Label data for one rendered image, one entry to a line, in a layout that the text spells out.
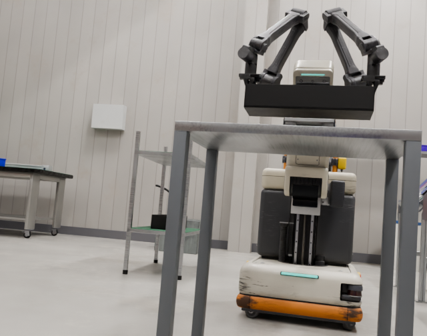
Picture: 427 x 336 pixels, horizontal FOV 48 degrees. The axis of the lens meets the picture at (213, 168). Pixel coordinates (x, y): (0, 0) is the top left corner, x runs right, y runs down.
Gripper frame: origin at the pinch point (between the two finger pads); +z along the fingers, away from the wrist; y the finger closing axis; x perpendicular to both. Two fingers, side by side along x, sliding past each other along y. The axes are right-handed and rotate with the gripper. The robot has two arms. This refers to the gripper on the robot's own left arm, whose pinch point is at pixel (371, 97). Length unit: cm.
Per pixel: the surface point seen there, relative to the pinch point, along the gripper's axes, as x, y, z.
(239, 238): 417, -128, 82
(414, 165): -86, 5, 42
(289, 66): 443, -78, -164
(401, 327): -85, 3, 85
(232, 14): 436, -165, -239
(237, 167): 415, -137, -12
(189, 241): 328, -172, 88
